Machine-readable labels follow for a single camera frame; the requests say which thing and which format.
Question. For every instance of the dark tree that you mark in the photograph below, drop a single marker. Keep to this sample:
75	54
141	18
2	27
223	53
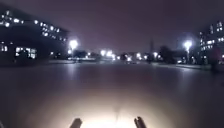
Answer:
166	54

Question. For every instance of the grey paved plaza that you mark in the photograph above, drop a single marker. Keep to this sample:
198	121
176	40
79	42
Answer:
110	90

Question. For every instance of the robot's own part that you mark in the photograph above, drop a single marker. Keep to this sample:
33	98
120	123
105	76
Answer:
140	123
76	123

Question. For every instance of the street lamp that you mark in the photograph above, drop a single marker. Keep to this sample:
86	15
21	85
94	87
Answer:
73	44
187	44

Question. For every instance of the long building with lit windows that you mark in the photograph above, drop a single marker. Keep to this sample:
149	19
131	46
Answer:
23	40

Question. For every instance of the tall building with lit windows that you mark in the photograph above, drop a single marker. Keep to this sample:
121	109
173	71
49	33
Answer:
210	41

